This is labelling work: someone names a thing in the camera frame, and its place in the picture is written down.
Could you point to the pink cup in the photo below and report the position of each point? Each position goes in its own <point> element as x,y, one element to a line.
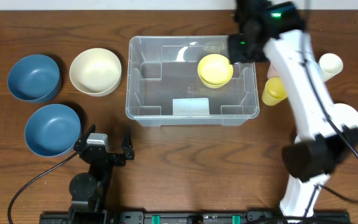
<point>272,73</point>

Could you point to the clear plastic storage container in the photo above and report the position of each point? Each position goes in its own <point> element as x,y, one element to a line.
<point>163,86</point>

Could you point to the cream bowl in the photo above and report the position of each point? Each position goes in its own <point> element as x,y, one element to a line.
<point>96,72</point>

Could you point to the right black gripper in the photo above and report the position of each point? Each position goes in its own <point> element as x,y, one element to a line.
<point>236,50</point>

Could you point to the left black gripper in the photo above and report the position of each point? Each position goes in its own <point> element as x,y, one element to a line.
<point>105,157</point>

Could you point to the cream white cup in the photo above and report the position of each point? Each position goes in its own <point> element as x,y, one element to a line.
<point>330,65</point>

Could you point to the lower blue bowl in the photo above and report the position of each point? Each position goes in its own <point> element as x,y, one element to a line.
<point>52,130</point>

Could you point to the upper blue bowl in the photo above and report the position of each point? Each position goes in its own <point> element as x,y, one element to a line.
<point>35,79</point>

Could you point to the left yellow cup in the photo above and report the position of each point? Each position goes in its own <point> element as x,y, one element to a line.
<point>274,92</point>

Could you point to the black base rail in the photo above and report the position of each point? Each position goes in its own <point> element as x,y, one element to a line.
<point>254,216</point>

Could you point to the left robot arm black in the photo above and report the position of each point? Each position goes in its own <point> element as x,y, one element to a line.
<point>89,189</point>

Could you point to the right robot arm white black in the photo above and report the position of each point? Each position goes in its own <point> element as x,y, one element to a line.
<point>326,134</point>

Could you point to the white small bowl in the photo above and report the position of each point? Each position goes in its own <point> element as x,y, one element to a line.
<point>345,115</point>

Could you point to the yellow small bowl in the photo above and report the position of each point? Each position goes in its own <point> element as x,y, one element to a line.
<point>215,70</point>

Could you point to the blue bowl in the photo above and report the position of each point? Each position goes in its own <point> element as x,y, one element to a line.
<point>52,130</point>
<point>35,79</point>

